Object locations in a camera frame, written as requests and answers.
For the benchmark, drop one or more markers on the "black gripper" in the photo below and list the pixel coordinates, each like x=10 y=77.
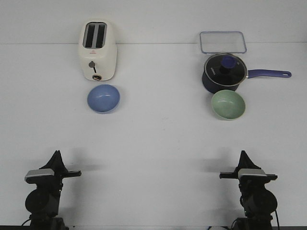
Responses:
x=61 y=172
x=248 y=182

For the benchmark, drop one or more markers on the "green bowl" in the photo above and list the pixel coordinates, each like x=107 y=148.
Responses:
x=228 y=105

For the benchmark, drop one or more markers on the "blue bowl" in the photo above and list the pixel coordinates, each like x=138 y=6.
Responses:
x=103 y=98

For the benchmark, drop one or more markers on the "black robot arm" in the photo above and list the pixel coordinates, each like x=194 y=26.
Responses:
x=258 y=202
x=43 y=202

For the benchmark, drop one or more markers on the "dark blue saucepan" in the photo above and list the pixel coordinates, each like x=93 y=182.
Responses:
x=213 y=87

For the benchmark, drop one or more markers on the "glass pot lid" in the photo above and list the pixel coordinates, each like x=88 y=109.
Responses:
x=225 y=69

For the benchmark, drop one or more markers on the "white two-slot toaster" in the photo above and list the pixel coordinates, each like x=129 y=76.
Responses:
x=97 y=50

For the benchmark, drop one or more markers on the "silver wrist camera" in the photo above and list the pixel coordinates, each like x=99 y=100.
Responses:
x=251 y=172
x=35 y=176

